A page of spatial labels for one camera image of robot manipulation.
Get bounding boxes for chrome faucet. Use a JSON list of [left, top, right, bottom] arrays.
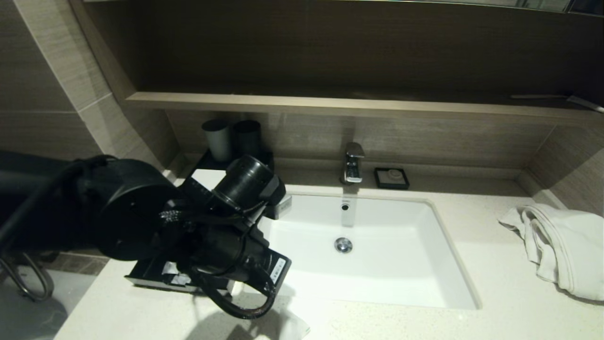
[[341, 143, 366, 186]]

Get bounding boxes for black soap dish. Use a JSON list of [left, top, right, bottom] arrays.
[[374, 168, 410, 191]]

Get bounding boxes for wall mirror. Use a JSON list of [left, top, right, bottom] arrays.
[[401, 0, 604, 15]]

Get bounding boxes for grey cup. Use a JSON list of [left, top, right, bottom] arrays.
[[202, 119, 233, 162]]

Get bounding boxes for white towel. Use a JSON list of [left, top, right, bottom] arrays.
[[497, 204, 604, 302]]

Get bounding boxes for black amenity drawer box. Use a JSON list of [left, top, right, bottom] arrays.
[[189, 150, 275, 220]]

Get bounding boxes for white ceramic sink basin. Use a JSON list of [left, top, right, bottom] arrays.
[[243, 191, 482, 311]]

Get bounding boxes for wooden wall shelf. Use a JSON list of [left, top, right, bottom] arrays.
[[125, 91, 604, 124]]

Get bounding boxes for dark brown cup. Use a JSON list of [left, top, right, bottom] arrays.
[[234, 119, 262, 159]]

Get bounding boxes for white flat sheet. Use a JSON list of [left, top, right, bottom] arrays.
[[191, 169, 228, 190]]

